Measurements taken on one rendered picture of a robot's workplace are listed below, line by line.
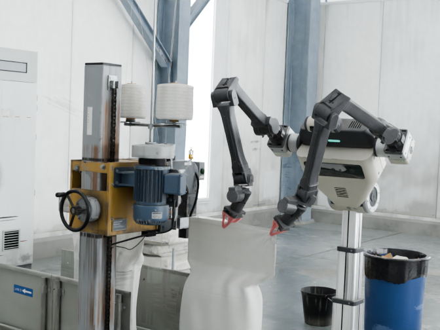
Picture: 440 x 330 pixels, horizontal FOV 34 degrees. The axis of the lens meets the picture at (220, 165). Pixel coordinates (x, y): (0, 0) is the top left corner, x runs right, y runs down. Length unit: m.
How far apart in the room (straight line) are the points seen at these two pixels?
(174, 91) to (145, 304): 1.39
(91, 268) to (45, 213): 5.04
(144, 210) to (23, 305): 1.16
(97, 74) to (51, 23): 5.11
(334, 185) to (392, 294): 1.90
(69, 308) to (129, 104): 1.07
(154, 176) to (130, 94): 0.46
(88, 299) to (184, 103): 0.94
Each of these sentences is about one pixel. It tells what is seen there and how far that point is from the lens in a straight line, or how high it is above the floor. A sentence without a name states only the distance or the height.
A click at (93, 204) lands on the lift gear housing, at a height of 1.16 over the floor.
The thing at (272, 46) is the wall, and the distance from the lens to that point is 11.74.
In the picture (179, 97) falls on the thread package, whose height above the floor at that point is 1.62.
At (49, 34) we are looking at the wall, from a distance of 8.22.
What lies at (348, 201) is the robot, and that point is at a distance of 3.53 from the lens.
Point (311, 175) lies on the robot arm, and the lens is 2.97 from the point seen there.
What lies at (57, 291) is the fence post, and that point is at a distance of 3.72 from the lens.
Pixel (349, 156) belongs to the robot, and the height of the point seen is 1.40.
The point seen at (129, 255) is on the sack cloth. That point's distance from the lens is 3.63.
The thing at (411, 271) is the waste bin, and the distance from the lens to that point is 5.23.
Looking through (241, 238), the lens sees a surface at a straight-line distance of 3.23.
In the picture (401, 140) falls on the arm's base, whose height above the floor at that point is 1.48.
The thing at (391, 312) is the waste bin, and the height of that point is 0.27.
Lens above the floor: 1.51
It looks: 3 degrees down
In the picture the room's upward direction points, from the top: 2 degrees clockwise
